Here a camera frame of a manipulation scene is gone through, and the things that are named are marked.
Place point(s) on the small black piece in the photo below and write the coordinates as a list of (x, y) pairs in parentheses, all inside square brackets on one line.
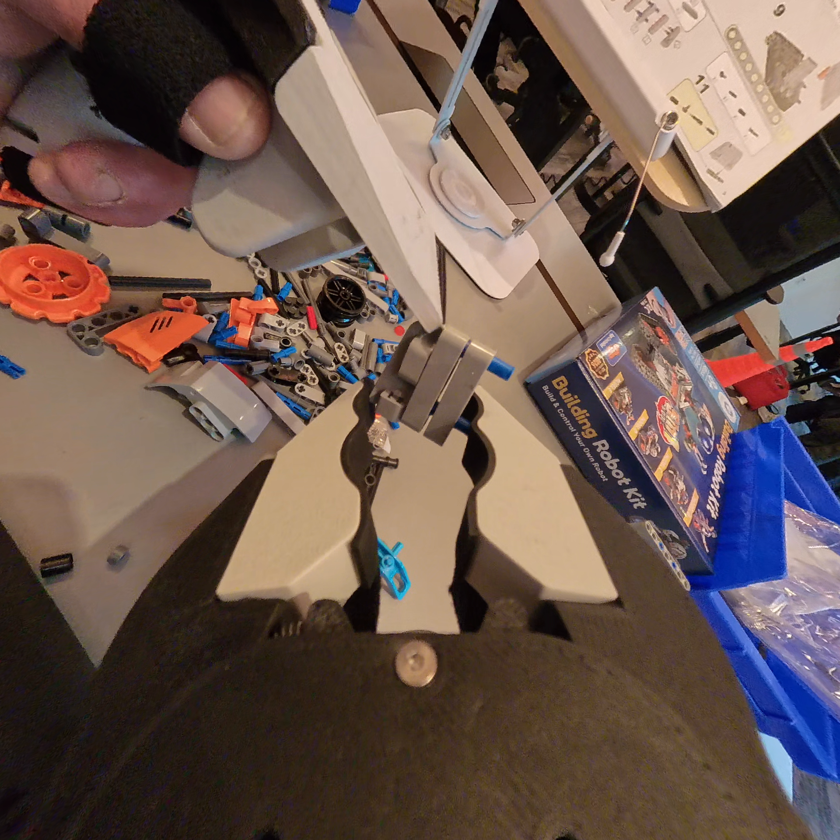
[(57, 566)]

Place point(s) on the red crate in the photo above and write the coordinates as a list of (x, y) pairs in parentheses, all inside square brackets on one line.
[(775, 374)]

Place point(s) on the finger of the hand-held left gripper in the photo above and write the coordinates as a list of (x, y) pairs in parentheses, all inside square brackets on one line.
[(381, 171)]

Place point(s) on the thin black axle piece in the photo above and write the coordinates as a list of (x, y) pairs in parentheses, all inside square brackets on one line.
[(383, 446)]

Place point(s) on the pile of building kit parts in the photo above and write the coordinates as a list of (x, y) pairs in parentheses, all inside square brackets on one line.
[(302, 341)]

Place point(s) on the blue plastic bin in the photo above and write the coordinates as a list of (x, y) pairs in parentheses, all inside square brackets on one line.
[(775, 551)]

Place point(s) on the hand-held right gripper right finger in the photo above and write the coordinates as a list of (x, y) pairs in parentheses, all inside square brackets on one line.
[(538, 525)]

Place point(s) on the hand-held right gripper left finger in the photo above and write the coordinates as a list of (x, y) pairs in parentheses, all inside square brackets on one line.
[(295, 525)]

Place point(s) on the clear plastic bag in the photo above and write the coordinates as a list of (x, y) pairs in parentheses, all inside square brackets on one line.
[(801, 591)]

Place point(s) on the robot kit box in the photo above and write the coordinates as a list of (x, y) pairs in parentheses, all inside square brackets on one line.
[(643, 433)]

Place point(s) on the white book stand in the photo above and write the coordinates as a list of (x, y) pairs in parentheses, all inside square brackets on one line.
[(460, 197)]

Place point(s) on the orange wedge piece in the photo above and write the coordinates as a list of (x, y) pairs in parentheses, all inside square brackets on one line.
[(158, 339)]

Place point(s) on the orange gear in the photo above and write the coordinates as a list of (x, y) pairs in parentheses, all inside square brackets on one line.
[(50, 280)]

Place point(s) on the instruction booklet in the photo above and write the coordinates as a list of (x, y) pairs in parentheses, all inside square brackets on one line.
[(735, 66)]

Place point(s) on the grey curved panel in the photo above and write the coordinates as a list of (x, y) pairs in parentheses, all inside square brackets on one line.
[(217, 400)]

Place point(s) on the person's left hand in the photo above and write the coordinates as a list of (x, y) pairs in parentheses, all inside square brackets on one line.
[(105, 184)]

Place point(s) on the small grey nut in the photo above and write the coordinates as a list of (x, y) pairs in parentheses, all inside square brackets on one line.
[(117, 557)]

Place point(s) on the blue connector pin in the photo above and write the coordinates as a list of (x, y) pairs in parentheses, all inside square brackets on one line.
[(495, 361)]

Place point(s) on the cyan frame piece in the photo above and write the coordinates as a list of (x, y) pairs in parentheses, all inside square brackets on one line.
[(391, 567)]

